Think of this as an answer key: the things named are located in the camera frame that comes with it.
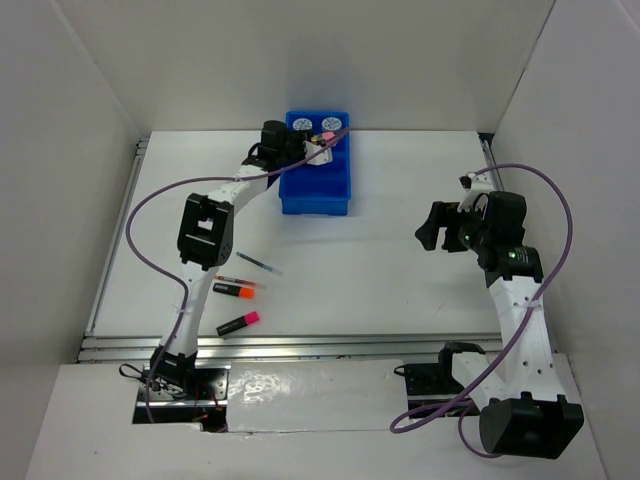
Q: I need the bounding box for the aluminium rail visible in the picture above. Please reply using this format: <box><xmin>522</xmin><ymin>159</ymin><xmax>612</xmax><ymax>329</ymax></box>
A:
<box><xmin>84</xmin><ymin>137</ymin><xmax>150</xmax><ymax>336</ymax></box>
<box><xmin>478</xmin><ymin>133</ymin><xmax>504</xmax><ymax>191</ymax></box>
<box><xmin>77</xmin><ymin>334</ymin><xmax>551</xmax><ymax>362</ymax></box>

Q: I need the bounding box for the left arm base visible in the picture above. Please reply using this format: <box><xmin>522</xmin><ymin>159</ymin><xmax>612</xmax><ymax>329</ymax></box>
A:
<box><xmin>118</xmin><ymin>363</ymin><xmax>229</xmax><ymax>433</ymax></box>

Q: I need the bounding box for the purple cable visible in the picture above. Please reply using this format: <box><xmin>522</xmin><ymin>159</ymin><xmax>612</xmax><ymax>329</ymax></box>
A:
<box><xmin>127</xmin><ymin>125</ymin><xmax>351</xmax><ymax>426</ymax></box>
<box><xmin>388</xmin><ymin>163</ymin><xmax>575</xmax><ymax>459</ymax></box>

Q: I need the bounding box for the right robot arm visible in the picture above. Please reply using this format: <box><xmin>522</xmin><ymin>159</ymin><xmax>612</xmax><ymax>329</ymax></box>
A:
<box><xmin>415</xmin><ymin>191</ymin><xmax>584</xmax><ymax>459</ymax></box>

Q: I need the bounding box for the right side aluminium rail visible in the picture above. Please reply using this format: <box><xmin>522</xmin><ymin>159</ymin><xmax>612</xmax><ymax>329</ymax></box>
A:
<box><xmin>478</xmin><ymin>133</ymin><xmax>504</xmax><ymax>191</ymax></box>

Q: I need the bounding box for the blue pen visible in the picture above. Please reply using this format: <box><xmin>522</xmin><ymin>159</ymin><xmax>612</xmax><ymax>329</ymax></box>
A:
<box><xmin>236</xmin><ymin>251</ymin><xmax>283</xmax><ymax>277</ymax></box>

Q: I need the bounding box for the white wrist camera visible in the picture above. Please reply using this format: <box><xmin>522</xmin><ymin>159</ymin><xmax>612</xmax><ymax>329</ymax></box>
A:
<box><xmin>304</xmin><ymin>141</ymin><xmax>333</xmax><ymax>166</ymax></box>
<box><xmin>457</xmin><ymin>172</ymin><xmax>494</xmax><ymax>212</ymax></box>

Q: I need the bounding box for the aluminium front rail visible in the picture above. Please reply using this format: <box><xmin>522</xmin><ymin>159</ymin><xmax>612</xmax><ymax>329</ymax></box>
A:
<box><xmin>77</xmin><ymin>334</ymin><xmax>551</xmax><ymax>362</ymax></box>

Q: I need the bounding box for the left side aluminium rail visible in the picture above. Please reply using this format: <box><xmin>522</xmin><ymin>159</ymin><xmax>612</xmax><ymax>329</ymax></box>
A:
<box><xmin>84</xmin><ymin>137</ymin><xmax>150</xmax><ymax>336</ymax></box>

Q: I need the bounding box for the white cover plate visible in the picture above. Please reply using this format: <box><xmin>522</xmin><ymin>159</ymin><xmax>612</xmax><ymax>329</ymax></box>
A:
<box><xmin>226</xmin><ymin>359</ymin><xmax>408</xmax><ymax>433</ymax></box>

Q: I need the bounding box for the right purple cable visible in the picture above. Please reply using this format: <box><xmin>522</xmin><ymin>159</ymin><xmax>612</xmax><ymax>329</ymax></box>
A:
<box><xmin>388</xmin><ymin>163</ymin><xmax>575</xmax><ymax>459</ymax></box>

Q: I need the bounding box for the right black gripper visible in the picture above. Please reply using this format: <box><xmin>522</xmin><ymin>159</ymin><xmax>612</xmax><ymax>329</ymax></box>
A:
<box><xmin>415</xmin><ymin>200</ymin><xmax>494</xmax><ymax>252</ymax></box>

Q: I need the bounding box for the blue cleaning gel jar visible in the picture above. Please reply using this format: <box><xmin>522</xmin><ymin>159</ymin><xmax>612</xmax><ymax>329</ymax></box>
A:
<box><xmin>291</xmin><ymin>116</ymin><xmax>314</xmax><ymax>131</ymax></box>
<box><xmin>321</xmin><ymin>116</ymin><xmax>344</xmax><ymax>135</ymax></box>

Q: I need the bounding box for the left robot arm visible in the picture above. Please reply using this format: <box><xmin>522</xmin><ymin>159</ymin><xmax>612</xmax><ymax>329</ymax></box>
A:
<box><xmin>150</xmin><ymin>120</ymin><xmax>312</xmax><ymax>399</ymax></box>

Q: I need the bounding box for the orange highlighter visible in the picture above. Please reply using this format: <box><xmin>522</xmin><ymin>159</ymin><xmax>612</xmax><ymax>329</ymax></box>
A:
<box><xmin>212</xmin><ymin>282</ymin><xmax>255</xmax><ymax>299</ymax></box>

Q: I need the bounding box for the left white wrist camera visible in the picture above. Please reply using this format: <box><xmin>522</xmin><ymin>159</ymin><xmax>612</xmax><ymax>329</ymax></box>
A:
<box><xmin>304</xmin><ymin>141</ymin><xmax>333</xmax><ymax>166</ymax></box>

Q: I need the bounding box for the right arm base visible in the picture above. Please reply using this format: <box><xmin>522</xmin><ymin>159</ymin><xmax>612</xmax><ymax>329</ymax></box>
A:
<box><xmin>393</xmin><ymin>341</ymin><xmax>485</xmax><ymax>407</ymax></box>

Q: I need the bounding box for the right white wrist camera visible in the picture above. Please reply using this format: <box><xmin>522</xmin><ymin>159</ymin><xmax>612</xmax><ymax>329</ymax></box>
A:
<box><xmin>457</xmin><ymin>172</ymin><xmax>494</xmax><ymax>212</ymax></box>

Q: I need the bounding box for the blue compartment tray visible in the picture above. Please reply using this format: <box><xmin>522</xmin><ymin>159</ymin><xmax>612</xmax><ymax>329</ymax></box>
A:
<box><xmin>279</xmin><ymin>110</ymin><xmax>351</xmax><ymax>216</ymax></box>

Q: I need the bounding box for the pink highlighter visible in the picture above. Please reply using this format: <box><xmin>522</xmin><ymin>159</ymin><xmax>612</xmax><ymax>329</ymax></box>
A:
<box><xmin>216</xmin><ymin>311</ymin><xmax>260</xmax><ymax>337</ymax></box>

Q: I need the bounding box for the red pen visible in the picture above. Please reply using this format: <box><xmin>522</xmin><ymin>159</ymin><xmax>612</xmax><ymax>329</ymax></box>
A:
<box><xmin>214</xmin><ymin>275</ymin><xmax>265</xmax><ymax>288</ymax></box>

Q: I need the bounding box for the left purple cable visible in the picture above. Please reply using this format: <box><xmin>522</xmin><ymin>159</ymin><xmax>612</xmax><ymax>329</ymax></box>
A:
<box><xmin>127</xmin><ymin>125</ymin><xmax>351</xmax><ymax>426</ymax></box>

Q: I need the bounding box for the pink capped bottle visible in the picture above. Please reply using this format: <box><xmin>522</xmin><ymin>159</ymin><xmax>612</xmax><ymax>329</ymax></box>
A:
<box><xmin>310</xmin><ymin>131</ymin><xmax>335</xmax><ymax>147</ymax></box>

